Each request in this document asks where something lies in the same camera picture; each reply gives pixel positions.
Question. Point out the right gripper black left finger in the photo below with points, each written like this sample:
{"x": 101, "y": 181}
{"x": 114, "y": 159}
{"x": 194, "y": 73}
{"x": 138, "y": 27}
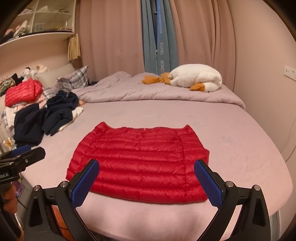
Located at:
{"x": 41, "y": 223}

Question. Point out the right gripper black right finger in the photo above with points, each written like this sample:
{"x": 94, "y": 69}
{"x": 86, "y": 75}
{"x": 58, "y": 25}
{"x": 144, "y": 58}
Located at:
{"x": 253, "y": 221}

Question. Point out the red down jacket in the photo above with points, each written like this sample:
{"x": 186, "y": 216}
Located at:
{"x": 28, "y": 91}
{"x": 152, "y": 165}

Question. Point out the dark navy clothes pile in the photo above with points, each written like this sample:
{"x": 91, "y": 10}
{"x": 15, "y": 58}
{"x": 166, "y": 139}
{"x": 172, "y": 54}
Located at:
{"x": 33, "y": 122}

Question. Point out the person's hand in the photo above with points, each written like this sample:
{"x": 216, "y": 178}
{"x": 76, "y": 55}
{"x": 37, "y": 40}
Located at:
{"x": 10, "y": 196}

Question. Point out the phone on nightstand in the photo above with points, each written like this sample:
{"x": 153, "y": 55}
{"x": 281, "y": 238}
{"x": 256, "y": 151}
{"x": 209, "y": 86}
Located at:
{"x": 19, "y": 187}

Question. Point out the white garment under pile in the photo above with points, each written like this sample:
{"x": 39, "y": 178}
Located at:
{"x": 75, "y": 113}

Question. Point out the small plush toys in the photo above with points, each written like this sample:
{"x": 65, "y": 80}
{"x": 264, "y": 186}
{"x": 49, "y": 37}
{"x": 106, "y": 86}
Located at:
{"x": 30, "y": 73}

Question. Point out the beige headboard cushion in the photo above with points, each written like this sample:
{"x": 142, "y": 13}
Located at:
{"x": 48, "y": 78}

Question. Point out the plaid pillow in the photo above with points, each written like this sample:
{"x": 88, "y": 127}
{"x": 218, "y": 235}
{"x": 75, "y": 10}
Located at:
{"x": 75, "y": 80}

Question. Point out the grey folded quilt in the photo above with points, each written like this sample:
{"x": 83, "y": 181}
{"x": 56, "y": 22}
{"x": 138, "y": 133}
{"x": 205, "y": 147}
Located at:
{"x": 121, "y": 86}

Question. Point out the white goose plush toy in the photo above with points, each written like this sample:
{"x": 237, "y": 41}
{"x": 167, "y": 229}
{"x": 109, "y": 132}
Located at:
{"x": 195, "y": 77}

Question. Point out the pink curtain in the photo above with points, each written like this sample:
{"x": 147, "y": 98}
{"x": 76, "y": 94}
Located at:
{"x": 110, "y": 34}

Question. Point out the grey-blue curtain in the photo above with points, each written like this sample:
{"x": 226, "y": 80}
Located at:
{"x": 159, "y": 37}

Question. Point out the white wall shelf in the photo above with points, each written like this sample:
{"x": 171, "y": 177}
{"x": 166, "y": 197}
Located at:
{"x": 42, "y": 17}

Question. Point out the white wall power strip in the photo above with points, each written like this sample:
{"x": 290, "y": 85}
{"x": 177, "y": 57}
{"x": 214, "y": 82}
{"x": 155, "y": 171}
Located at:
{"x": 290, "y": 73}

